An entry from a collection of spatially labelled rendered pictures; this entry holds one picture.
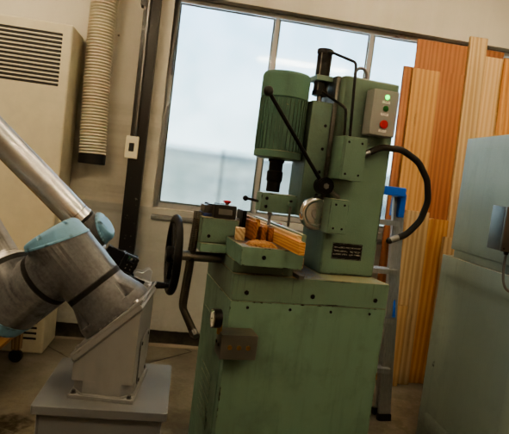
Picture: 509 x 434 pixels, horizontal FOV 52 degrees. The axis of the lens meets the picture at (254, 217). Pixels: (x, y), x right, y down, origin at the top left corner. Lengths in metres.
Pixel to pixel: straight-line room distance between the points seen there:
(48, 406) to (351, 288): 1.05
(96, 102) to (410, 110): 1.87
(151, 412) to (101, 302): 0.28
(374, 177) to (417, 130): 1.46
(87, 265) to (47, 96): 1.84
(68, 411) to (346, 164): 1.14
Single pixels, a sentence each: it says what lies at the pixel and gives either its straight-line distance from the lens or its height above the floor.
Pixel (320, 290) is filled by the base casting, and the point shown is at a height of 0.76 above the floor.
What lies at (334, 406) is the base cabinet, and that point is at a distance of 1.99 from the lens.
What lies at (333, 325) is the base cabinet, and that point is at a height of 0.64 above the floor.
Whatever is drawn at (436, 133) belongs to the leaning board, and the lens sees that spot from 3.49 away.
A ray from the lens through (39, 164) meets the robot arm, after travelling 1.63.
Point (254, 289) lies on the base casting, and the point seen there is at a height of 0.75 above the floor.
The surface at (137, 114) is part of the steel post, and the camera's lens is 3.16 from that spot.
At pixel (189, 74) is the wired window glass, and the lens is 3.35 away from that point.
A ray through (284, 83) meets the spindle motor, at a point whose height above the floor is 1.46.
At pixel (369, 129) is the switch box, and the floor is 1.34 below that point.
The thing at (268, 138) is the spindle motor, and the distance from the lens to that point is 1.87.
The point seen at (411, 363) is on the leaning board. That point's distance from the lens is 3.41.
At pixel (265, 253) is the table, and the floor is 0.88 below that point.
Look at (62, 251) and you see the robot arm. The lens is 1.32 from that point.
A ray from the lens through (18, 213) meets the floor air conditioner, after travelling 3.08.
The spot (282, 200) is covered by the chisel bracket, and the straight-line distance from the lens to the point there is 1.91.
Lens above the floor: 1.12
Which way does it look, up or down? 4 degrees down
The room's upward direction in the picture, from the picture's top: 7 degrees clockwise
